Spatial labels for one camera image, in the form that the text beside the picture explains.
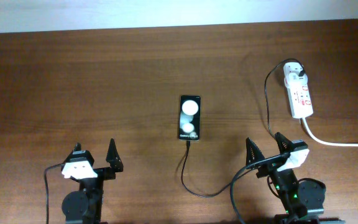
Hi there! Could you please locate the white power strip cord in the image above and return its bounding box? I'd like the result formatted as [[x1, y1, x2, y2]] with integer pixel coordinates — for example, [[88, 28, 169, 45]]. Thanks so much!
[[300, 116, 358, 149]]

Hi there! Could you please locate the black charging cable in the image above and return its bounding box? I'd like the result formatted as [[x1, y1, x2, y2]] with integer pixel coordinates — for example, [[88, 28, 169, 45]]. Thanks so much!
[[180, 57, 306, 198]]

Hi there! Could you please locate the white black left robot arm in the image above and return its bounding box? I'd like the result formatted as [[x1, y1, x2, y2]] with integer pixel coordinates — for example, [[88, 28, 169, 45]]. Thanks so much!
[[62, 139, 124, 224]]

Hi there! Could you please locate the white power strip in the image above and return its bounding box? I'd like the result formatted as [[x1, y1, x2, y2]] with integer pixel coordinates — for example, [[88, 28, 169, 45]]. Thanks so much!
[[284, 73, 313, 119]]

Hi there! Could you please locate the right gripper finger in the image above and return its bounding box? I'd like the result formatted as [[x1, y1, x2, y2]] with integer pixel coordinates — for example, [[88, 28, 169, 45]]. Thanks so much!
[[246, 138, 265, 168], [275, 132, 293, 152]]

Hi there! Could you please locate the white charger plug adapter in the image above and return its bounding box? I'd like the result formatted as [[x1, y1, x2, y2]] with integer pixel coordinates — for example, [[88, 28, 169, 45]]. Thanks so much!
[[283, 62, 306, 82]]

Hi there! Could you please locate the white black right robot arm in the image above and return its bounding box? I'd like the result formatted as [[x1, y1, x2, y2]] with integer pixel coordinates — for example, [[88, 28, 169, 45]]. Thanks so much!
[[105, 133, 326, 223]]

